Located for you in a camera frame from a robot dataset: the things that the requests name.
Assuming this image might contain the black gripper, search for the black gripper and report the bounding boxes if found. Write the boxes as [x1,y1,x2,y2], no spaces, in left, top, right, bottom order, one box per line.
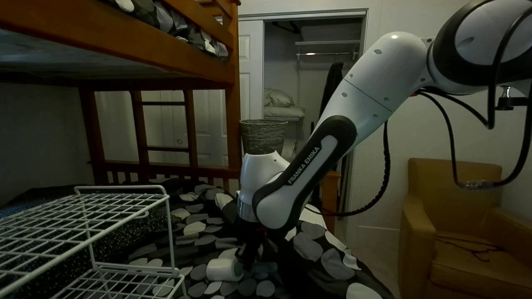
[238,218,273,275]

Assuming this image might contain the black spotted duvet cover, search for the black spotted duvet cover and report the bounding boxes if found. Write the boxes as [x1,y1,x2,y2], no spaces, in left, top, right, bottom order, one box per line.
[0,177,392,299]

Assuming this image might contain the white bed sheet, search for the white bed sheet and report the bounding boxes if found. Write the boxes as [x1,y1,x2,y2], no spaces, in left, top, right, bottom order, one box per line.
[298,205,329,230]

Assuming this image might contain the spotted duvet on bunk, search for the spotted duvet on bunk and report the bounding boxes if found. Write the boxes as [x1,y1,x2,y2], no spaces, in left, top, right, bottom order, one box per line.
[113,0,230,60]

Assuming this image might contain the woven laundry basket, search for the woven laundry basket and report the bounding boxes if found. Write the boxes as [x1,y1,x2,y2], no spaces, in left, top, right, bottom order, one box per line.
[239,119,304,158]

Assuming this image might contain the white folded pillows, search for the white folded pillows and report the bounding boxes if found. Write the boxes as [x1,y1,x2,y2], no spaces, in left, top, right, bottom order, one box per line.
[263,89,306,120]

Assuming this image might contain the white closet door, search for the white closet door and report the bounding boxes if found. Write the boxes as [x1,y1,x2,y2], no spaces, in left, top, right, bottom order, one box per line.
[238,19,266,124]

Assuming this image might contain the dark hanging garment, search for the dark hanging garment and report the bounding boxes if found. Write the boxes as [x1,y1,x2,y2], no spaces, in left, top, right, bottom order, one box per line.
[318,60,348,119]

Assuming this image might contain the yellow armchair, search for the yellow armchair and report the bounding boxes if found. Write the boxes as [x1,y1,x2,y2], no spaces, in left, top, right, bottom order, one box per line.
[397,157,532,299]

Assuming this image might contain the white wire rack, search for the white wire rack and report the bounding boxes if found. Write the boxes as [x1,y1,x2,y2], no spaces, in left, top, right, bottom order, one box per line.
[0,183,188,299]

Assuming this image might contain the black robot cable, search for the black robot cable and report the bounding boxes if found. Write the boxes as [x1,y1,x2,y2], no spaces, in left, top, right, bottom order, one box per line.
[309,11,532,220]

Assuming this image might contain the wooden bunk bed frame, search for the wooden bunk bed frame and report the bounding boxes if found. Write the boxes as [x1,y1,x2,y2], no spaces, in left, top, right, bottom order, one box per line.
[0,0,343,235]

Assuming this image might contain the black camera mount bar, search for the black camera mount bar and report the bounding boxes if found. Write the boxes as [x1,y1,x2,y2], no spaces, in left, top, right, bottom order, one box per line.
[496,82,532,114]

